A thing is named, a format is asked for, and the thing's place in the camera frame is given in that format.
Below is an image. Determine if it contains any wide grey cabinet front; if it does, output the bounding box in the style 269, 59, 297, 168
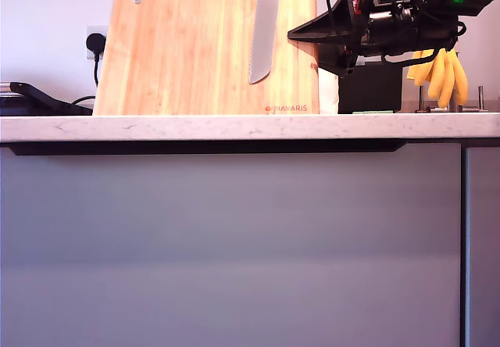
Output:
0, 140, 463, 347

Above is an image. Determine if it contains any wooden magnetic knife block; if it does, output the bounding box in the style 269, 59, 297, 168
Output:
92, 0, 320, 117

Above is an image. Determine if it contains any white plastic bag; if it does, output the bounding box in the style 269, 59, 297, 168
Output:
317, 68, 341, 116

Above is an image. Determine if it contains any black sink caddy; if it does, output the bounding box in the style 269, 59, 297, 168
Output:
337, 59, 404, 115

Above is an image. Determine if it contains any serrated steel bread knife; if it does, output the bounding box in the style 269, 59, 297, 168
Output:
248, 0, 284, 86

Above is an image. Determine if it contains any narrow grey cabinet front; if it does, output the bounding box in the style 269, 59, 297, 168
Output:
464, 145, 500, 347

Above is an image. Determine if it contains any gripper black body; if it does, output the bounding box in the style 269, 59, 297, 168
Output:
350, 0, 420, 58

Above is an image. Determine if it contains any yellow rubber glove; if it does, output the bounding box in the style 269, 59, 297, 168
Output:
405, 47, 470, 109

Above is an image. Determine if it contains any black and steel countertop appliance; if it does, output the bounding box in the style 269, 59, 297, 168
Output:
0, 81, 95, 117

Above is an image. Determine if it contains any black plug with cable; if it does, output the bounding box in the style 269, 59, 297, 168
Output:
71, 32, 108, 106

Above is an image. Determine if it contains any white wall socket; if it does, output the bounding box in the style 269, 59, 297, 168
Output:
85, 24, 110, 61

